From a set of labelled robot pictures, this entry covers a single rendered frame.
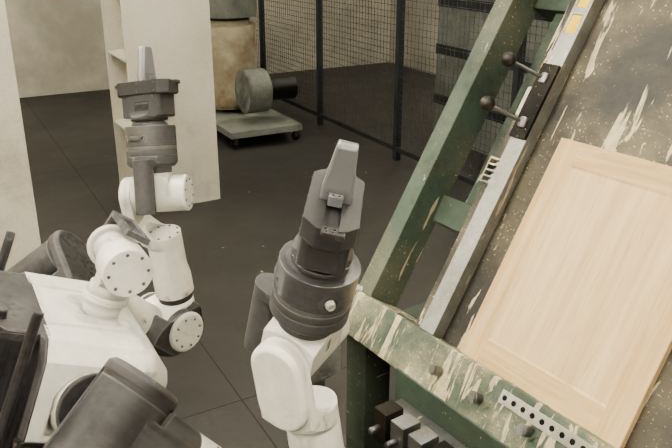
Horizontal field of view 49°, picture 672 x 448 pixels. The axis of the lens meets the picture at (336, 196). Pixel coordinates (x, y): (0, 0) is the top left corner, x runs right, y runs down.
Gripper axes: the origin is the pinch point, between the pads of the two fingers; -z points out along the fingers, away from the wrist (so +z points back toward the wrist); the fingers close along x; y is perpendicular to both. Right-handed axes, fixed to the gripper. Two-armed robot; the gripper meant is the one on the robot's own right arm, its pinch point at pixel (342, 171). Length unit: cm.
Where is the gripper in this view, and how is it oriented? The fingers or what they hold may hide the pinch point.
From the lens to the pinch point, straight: 71.5
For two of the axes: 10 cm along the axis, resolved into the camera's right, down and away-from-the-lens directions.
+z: -2.0, 8.4, 5.1
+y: 9.8, 2.2, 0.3
